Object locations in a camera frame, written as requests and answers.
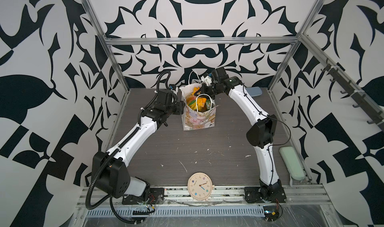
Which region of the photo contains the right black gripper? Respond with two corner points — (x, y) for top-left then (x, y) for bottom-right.
(194, 83), (222, 100)

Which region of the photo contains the pale green glasses case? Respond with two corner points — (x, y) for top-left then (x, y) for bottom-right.
(279, 147), (306, 182)

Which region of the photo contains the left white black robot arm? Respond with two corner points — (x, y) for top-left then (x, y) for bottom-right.
(85, 87), (184, 210)

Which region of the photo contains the left black corrugated cable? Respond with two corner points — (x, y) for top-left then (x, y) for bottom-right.
(85, 150), (142, 225)

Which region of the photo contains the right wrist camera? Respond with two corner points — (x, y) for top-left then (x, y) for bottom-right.
(201, 75), (213, 86)

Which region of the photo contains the black wall hook rack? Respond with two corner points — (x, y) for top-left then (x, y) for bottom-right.
(320, 58), (384, 132)

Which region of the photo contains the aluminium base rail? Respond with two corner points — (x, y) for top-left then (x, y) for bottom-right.
(70, 184), (342, 227)

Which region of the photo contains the round beige wall clock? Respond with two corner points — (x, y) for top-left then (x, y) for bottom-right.
(187, 173), (215, 201)

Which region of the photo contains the blue-grey glasses case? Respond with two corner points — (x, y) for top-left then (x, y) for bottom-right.
(246, 87), (263, 97)

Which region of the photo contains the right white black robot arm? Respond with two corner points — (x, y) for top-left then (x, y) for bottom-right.
(198, 67), (287, 204)

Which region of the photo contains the yellow snack packet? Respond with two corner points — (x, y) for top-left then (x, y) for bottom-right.
(186, 87), (208, 112)

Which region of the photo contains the patterned paper gift bag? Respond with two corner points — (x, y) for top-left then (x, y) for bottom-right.
(180, 75), (217, 131)

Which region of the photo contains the green corn chips packet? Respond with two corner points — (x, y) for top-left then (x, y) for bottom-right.
(205, 99), (212, 111)

